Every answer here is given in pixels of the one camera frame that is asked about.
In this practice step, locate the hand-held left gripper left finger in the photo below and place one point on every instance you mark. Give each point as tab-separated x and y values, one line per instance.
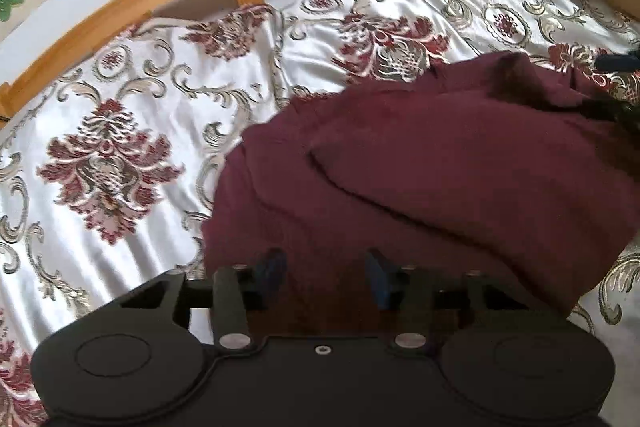
270	274

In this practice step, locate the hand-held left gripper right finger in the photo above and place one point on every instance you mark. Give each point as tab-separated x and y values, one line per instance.
378	279

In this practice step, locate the floral satin bedspread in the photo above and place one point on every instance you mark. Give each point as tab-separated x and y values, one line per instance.
125	72

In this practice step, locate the maroon long-sleeved garment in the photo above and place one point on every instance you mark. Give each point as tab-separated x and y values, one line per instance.
425	167

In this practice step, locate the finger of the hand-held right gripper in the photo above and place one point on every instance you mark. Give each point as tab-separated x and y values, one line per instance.
617	62
620	114

